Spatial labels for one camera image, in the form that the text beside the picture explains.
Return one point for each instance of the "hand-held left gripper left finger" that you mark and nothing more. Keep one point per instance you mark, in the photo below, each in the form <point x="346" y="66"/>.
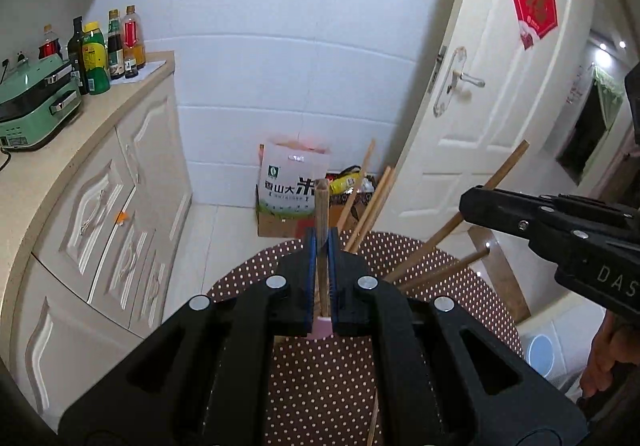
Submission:
<point x="312" y="266"/>

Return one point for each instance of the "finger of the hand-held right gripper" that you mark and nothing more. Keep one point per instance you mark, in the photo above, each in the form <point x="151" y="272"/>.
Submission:
<point x="500" y="208"/>

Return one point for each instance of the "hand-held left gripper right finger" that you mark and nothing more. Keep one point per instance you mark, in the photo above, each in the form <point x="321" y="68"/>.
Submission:
<point x="334" y="271"/>

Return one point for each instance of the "pink plastic cup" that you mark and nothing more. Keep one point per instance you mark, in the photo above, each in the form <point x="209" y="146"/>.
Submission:
<point x="321" y="327"/>

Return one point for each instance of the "wooden chopstick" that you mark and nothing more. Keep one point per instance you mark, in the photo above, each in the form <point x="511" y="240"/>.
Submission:
<point x="364" y="171"/>
<point x="377" y="191"/>
<point x="450" y="268"/>
<point x="385" y="198"/>
<point x="322" y="206"/>
<point x="435" y="243"/>

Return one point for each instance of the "person's right hand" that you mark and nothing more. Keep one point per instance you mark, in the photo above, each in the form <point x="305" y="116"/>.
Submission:
<point x="605" y="356"/>

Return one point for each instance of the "cardboard box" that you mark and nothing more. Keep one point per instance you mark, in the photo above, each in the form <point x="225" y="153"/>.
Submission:
<point x="275" y="226"/>

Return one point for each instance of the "white door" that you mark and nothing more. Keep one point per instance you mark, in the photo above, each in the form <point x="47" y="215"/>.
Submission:
<point x="500" y="126"/>

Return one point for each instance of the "white rice bag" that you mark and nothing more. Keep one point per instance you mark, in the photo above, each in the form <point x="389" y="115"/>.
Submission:
<point x="290" y="186"/>

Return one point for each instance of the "yellow snack packet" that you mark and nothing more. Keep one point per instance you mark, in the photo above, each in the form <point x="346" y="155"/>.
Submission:
<point x="345" y="182"/>

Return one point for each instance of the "white blue round container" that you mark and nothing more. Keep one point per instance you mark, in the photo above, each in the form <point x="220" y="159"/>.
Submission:
<point x="540" y="356"/>

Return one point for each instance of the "brown polka-dot round table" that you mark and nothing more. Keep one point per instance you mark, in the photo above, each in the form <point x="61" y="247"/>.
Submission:
<point x="320" y="386"/>

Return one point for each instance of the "orange sticker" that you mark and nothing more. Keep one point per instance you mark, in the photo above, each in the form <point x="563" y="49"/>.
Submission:
<point x="121" y="217"/>

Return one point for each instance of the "cream base cabinet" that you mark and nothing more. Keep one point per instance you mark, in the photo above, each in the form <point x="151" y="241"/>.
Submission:
<point x="100" y="206"/>

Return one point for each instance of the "white paper sheet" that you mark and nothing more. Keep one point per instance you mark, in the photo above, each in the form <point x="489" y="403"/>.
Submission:
<point x="150" y="70"/>

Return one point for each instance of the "small dark bottle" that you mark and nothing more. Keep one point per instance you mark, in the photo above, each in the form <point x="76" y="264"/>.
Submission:
<point x="131" y="68"/>

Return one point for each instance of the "green label sauce bottle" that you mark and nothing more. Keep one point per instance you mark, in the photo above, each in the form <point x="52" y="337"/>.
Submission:
<point x="116" y="51"/>

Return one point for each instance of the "red label sauce bottle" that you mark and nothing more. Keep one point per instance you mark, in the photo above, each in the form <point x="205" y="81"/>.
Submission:
<point x="132" y="36"/>

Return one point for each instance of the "green bottle with yellow cap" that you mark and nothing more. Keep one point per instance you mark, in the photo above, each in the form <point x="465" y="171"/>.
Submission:
<point x="96" y="61"/>

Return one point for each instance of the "dark oil bottle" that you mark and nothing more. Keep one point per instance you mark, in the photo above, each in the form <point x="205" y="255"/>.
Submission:
<point x="76" y="56"/>

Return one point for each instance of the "green electric grill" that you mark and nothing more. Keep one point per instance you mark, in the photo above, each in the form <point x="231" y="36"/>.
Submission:
<point x="35" y="111"/>

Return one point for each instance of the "cola bottle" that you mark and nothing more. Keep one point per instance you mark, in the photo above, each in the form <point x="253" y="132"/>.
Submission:
<point x="50" y="46"/>

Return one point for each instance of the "red wall poster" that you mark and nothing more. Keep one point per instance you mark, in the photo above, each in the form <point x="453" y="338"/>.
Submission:
<point x="532" y="1"/>

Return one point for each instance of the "wall socket with plug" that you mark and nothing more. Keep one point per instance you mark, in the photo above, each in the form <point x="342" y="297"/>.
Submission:
<point x="16" y="60"/>

